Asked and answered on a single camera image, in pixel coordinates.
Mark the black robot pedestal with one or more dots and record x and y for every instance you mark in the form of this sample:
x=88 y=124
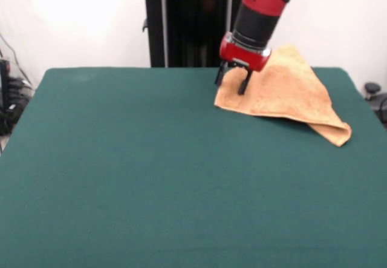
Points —
x=187 y=32

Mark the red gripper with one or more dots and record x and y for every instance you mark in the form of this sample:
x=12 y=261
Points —
x=245 y=55

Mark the black round knob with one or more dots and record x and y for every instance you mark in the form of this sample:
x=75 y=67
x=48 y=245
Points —
x=372 y=87

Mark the orange terry towel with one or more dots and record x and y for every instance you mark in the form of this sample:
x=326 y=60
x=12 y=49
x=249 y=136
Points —
x=284 y=92

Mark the dark green table cloth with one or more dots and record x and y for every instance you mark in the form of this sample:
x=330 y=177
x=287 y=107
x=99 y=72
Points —
x=121 y=189

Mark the black electronics box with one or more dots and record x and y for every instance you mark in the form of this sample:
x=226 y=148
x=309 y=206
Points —
x=4 y=98

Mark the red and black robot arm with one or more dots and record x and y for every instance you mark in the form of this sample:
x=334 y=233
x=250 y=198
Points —
x=260 y=8

